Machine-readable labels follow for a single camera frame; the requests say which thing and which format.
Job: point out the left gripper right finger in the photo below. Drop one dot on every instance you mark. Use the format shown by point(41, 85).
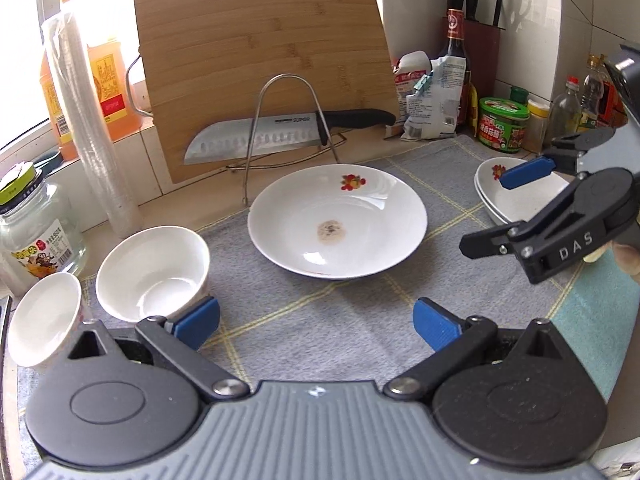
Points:
point(458, 343)

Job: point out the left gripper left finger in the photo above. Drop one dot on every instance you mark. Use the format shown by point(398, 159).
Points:
point(176, 341)

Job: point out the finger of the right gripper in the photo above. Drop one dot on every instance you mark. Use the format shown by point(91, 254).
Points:
point(496, 241)
point(562, 155)

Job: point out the large white plate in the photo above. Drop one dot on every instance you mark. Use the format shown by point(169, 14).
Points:
point(522, 203)

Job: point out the floral bowl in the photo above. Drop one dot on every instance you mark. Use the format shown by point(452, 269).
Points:
point(158, 271)
point(44, 319)

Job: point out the white plate back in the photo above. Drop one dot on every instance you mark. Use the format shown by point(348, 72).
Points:
point(337, 222)

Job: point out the grey teal kitchen towel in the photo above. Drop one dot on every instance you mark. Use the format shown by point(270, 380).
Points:
point(279, 325)

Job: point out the santoku kitchen knife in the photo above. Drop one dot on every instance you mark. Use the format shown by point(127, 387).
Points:
point(229, 140)

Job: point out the right gloved hand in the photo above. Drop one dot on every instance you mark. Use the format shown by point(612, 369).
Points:
point(626, 257)

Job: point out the yellow lid spice jar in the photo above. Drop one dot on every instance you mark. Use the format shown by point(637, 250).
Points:
point(536, 126)

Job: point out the clear glass bottle red cap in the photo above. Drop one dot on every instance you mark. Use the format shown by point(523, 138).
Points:
point(564, 112)

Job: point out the yellow label oil bottle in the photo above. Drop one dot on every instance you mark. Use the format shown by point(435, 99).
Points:
point(592, 94)

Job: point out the green lid sauce jar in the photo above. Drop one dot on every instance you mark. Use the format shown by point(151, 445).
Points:
point(502, 124)

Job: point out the green cap small jar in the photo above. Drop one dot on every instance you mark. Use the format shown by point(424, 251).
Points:
point(519, 95)

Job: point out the white plastic bag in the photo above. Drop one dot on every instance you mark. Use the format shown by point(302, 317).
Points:
point(432, 107)

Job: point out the dark red knife block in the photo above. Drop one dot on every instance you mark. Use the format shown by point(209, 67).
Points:
point(478, 44)

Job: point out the dark soy sauce bottle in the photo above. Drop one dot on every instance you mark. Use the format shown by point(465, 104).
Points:
point(458, 70)

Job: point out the glass jar green lid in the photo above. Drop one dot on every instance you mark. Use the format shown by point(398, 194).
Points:
point(38, 227)

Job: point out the red white food packet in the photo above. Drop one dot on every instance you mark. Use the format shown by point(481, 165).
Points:
point(408, 70)

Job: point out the orange oil jug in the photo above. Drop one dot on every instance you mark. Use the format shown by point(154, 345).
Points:
point(108, 71)

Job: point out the bamboo cutting board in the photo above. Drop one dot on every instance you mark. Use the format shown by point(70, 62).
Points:
point(205, 61)

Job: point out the tall plastic wrap roll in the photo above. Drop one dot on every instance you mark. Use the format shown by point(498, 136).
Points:
point(71, 74)

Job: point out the metal wire stand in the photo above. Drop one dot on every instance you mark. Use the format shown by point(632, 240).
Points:
point(287, 129)

